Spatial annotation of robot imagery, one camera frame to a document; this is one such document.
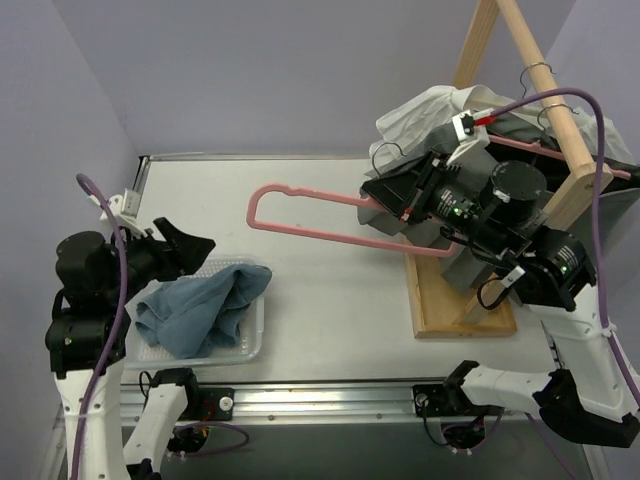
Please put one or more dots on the wooden hanger with metal hook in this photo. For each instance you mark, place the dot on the wooden hanger with metal hook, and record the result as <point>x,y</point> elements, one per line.
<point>529,96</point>

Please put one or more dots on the white plastic basket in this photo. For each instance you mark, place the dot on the white plastic basket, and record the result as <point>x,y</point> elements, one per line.
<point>141,356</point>

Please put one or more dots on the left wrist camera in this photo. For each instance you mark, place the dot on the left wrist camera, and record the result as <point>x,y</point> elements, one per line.
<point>124,208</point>

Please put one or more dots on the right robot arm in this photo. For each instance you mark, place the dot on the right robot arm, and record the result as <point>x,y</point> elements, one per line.
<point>590,398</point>

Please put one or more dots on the blue denim skirt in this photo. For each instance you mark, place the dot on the blue denim skirt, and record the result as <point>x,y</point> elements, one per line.
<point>192,317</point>

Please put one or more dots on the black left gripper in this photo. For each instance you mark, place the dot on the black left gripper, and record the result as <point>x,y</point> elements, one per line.
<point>157,256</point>

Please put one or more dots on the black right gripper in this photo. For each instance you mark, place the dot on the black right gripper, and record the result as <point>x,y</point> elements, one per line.
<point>420,183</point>

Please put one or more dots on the pink hanger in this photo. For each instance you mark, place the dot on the pink hanger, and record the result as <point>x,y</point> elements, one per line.
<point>318,199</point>
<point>513,137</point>

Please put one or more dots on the white skirt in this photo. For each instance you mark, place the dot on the white skirt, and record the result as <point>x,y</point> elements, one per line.
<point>409,124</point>

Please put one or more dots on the aluminium front rail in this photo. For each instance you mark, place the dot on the aluminium front rail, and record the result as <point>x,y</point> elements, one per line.
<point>316,403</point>

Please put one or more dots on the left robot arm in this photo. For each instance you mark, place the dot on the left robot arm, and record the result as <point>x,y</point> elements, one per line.
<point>86,342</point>

